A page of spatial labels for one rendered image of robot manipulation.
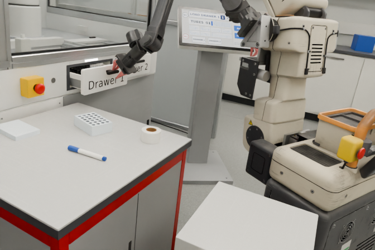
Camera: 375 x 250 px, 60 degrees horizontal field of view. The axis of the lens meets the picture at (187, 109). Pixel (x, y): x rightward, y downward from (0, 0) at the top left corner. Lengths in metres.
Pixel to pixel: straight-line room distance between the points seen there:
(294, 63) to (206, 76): 1.14
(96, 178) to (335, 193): 0.69
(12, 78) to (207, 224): 0.88
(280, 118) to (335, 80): 2.80
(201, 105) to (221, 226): 1.67
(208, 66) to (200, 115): 0.37
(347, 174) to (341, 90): 3.10
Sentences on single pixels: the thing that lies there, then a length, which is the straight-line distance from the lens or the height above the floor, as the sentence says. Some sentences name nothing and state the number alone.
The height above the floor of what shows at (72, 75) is 0.89.
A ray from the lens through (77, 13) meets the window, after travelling 1.51.
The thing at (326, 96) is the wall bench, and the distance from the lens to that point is 4.19.
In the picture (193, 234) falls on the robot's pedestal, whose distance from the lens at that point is 0.78.
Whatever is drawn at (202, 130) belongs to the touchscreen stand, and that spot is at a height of 0.32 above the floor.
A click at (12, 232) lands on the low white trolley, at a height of 0.66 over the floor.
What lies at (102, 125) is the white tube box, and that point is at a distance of 1.20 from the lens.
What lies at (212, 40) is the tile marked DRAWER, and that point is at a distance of 2.24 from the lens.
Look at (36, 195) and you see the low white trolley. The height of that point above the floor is 0.76.
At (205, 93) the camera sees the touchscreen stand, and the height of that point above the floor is 0.62.
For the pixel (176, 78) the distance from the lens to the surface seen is 3.22.
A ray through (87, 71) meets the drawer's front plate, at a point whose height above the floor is 0.92.
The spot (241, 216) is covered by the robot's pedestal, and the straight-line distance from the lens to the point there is 0.86.
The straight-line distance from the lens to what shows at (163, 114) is 3.38.
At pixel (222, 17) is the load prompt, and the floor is 1.16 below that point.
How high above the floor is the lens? 1.25
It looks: 19 degrees down
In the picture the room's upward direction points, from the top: 7 degrees clockwise
